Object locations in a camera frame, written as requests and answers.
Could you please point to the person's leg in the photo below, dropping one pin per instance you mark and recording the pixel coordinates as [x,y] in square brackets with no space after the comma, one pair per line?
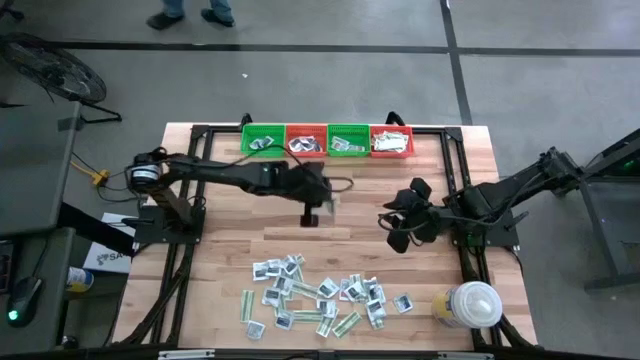
[221,5]
[174,6]

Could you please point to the white packet red print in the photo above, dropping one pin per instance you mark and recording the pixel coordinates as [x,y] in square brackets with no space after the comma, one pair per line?
[340,143]

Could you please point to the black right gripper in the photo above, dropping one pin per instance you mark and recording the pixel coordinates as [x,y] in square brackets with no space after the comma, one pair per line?
[425,220]

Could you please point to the black keyboard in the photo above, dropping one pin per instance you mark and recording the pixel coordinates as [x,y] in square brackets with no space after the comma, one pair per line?
[5,267]

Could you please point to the white and yellow can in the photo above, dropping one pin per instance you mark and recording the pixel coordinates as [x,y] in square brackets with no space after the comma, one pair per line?
[80,279]

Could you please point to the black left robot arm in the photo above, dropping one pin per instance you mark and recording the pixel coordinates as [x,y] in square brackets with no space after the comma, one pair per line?
[225,175]

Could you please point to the green plastic basket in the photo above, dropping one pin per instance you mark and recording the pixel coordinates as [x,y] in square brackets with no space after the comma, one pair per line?
[357,132]
[247,131]

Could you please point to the white packet dark print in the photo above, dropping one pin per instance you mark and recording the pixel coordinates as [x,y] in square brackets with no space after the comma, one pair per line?
[402,302]
[267,141]
[255,330]
[256,144]
[328,288]
[273,268]
[376,311]
[272,296]
[376,289]
[284,320]
[259,271]
[283,284]
[298,145]
[290,266]
[355,291]
[314,146]
[327,307]

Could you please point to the black metal stand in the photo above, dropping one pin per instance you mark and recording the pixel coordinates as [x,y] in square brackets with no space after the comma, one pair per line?
[605,200]

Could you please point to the white printed cardboard box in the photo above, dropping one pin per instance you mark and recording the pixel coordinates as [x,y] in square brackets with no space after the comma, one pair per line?
[107,261]

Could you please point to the black floor fan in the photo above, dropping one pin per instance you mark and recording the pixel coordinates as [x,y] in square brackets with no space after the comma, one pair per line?
[60,75]

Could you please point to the black chair caster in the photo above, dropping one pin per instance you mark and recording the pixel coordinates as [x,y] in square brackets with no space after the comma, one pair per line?
[12,12]

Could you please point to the grey desk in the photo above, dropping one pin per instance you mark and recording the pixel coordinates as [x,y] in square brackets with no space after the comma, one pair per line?
[30,165]

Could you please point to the orange-red plastic basket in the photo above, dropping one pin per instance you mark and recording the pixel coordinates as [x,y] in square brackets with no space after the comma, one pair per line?
[306,130]
[411,150]

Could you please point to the sachets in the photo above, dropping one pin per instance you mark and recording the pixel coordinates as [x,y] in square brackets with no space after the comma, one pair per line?
[384,146]
[306,139]

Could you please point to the pile of bandage packets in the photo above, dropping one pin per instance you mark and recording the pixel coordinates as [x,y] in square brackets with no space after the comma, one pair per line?
[344,289]

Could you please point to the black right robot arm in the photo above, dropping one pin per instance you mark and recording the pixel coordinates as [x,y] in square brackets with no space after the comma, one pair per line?
[500,195]

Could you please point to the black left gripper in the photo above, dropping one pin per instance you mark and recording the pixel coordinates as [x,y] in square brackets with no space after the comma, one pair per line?
[315,185]

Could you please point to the black table clamp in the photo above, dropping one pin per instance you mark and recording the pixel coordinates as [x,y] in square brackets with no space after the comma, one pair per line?
[245,119]
[395,117]

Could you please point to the person's shoe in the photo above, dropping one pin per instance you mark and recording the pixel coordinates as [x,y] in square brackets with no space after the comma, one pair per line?
[217,17]
[165,21]

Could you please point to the black caster wheel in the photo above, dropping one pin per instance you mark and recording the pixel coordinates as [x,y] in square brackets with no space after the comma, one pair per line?
[70,342]

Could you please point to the yellow wipes canister white lid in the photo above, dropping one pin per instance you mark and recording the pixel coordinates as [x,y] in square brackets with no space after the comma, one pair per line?
[467,304]

